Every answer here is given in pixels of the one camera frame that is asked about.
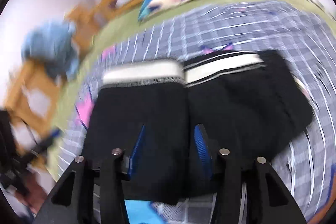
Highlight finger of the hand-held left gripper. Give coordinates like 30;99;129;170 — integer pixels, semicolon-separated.
28;128;61;157

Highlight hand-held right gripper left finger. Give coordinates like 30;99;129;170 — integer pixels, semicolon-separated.
33;124;146;224

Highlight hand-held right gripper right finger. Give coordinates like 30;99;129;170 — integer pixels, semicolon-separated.
194;124;307;224

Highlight black pants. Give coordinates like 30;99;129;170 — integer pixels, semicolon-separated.
83;50;314;206

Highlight light blue fleece garment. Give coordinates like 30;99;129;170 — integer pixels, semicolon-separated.
21;20;79;80

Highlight grey checkered blanket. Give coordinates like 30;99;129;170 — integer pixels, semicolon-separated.
56;1;336;224

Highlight wooden bed frame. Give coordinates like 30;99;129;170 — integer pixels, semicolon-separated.
5;0;292;161

